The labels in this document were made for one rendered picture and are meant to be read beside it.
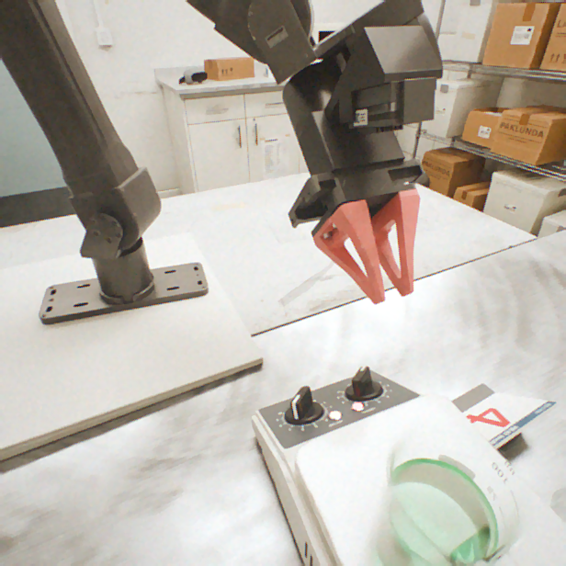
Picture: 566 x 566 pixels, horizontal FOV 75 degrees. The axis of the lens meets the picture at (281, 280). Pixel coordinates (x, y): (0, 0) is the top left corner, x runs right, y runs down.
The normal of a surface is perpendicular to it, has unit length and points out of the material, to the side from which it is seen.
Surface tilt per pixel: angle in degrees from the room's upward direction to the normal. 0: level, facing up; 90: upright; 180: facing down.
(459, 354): 0
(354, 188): 40
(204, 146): 90
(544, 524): 0
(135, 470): 0
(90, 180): 90
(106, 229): 90
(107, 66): 90
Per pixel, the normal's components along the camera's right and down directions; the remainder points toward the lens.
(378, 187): 0.24, -0.29
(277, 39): -0.11, 0.58
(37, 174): 0.43, 0.51
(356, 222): 0.33, 0.07
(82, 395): 0.02, -0.81
